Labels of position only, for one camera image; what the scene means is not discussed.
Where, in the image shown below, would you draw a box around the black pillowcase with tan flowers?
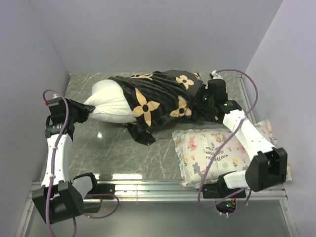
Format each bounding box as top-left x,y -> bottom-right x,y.
110,70 -> 220,145

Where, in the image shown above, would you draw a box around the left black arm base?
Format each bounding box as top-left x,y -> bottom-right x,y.
73,183 -> 119,219

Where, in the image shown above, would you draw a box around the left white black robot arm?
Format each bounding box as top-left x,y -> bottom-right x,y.
32,97 -> 100,224

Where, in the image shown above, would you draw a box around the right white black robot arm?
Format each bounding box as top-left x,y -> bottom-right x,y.
193,79 -> 288,198

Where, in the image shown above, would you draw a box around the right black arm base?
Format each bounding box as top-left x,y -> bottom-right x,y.
198,183 -> 248,216

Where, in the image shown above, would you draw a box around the white floral printed pillow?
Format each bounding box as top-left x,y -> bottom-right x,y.
171,119 -> 292,189

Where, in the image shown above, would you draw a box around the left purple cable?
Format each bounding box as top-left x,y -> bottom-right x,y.
42,89 -> 119,237

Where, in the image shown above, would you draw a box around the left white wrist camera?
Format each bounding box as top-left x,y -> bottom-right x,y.
45,93 -> 62,106

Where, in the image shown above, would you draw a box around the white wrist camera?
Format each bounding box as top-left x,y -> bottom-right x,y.
45,93 -> 62,106
209,70 -> 223,79

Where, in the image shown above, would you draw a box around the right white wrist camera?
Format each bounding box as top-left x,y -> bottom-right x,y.
209,70 -> 223,79

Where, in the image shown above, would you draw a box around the aluminium mounting rail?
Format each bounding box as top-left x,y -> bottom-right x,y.
26,180 -> 288,202

